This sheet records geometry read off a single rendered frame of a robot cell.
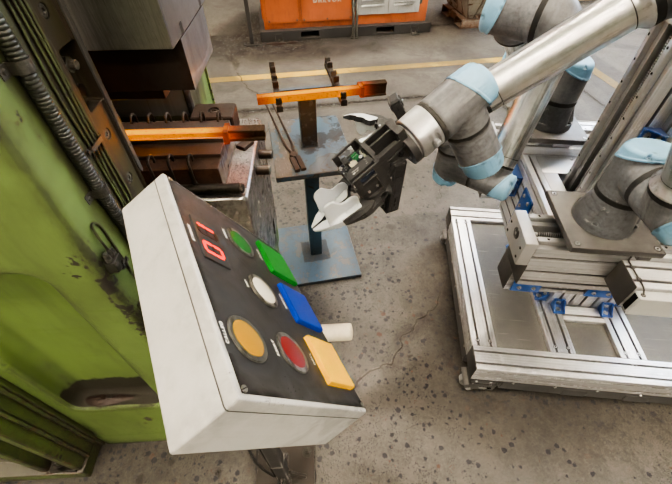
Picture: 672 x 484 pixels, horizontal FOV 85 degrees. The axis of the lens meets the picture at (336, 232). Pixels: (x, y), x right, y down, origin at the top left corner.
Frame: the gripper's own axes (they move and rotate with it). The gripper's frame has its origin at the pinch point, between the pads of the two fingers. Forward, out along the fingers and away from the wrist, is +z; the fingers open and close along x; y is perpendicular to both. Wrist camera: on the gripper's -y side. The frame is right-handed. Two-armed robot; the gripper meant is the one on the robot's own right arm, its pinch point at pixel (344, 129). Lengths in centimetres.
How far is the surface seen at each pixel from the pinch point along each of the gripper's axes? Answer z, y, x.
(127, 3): 36, -34, -17
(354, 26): -36, 87, 350
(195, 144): 37.5, 1.1, -3.5
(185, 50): 30.7, -24.4, -11.8
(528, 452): -64, 100, -55
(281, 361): 12, -12, -67
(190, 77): 31.0, -19.7, -12.4
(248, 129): 24.3, -1.2, -0.8
